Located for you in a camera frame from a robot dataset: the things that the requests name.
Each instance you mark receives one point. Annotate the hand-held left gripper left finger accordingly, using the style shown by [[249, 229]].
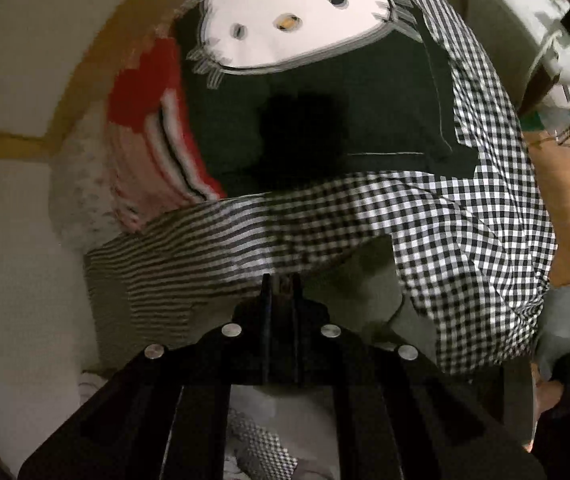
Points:
[[252, 340]]

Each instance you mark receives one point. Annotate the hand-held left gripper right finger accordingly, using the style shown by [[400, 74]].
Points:
[[310, 345]]

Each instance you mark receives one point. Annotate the person's right hand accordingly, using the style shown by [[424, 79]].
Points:
[[545, 405]]

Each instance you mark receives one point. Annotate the black white checked blanket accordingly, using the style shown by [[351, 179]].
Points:
[[465, 240]]

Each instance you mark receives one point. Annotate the white fuzzy blanket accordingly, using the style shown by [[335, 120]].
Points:
[[80, 185]]

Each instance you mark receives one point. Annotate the black cartoon cat shirt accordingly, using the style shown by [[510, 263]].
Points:
[[325, 110]]

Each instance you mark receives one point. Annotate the red white striped cloth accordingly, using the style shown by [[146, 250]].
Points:
[[145, 125]]

